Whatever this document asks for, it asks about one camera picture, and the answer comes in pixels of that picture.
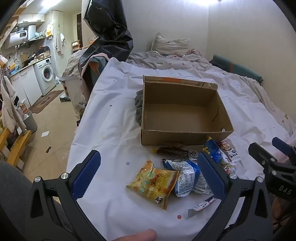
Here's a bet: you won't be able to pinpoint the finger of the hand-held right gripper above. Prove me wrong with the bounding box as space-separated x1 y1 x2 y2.
248 142 281 180
272 137 296 163

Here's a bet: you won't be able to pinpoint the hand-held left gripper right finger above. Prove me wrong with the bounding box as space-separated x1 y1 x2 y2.
196 151 281 241

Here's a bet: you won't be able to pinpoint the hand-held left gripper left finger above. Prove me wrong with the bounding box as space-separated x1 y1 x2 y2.
30 149 107 241

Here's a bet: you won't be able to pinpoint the white snack packet black scribbles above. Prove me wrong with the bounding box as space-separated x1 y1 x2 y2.
220 160 237 174

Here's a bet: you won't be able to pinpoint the blue gold snack packet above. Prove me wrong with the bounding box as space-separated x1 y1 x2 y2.
202 137 223 164

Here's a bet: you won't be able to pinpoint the blue white snack packet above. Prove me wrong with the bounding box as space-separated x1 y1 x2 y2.
162 159 201 197

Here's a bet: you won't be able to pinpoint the white rice cracker packet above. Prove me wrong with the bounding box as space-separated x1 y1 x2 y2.
188 196 218 220

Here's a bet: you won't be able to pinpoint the orange snack packet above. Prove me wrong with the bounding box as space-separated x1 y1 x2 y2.
126 160 180 210

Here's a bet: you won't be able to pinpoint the brown cardboard box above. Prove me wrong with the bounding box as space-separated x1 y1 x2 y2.
141 75 234 146

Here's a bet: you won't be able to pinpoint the person's left hand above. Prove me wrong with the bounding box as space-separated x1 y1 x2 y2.
109 229 158 241

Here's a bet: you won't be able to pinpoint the small round white snack packet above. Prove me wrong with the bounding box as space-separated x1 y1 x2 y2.
188 149 200 161

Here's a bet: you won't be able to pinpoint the white snack packet red label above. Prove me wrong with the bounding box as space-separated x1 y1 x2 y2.
218 140 241 163

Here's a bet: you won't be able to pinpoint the dark brown snack bar packet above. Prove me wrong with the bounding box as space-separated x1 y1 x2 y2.
152 146 189 159

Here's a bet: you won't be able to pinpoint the white bed sheet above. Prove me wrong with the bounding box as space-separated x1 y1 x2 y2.
66 57 296 241

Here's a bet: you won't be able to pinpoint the person's grey trouser leg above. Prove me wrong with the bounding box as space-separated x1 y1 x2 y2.
0 161 35 241

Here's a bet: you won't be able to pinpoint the yellow wooden rack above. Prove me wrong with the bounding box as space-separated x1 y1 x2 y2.
0 126 31 172

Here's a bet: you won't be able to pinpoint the grey trash bin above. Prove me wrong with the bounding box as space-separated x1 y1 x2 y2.
23 111 38 133

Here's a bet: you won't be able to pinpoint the brown door mat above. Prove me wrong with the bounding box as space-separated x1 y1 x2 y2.
29 90 64 114

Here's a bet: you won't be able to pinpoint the teal blanket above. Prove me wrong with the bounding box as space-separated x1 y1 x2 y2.
209 54 264 85

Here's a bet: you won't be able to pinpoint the grey cloth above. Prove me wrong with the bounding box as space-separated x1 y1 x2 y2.
135 90 145 127

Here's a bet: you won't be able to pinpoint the white hanging garment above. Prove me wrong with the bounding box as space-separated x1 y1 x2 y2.
0 75 27 133

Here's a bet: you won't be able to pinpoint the white kitchen cabinet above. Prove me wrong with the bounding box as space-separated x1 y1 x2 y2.
9 67 43 108

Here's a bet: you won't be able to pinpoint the white washing machine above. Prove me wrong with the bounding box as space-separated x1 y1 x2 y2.
33 58 57 96

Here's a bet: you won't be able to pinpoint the teal orange cloth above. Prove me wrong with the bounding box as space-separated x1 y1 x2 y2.
89 53 110 87

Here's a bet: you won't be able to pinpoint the grey floral quilt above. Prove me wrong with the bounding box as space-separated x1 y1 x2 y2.
62 47 214 79

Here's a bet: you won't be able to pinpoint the white hanging towel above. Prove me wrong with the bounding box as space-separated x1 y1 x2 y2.
55 32 65 56

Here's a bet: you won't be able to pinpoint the floral pillow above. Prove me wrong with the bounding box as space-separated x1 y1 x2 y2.
151 32 190 56

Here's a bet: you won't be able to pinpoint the black plastic bag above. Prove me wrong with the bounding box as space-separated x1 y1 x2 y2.
79 0 134 77

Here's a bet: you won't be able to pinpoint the white water heater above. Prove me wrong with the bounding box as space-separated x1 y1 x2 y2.
5 24 37 48

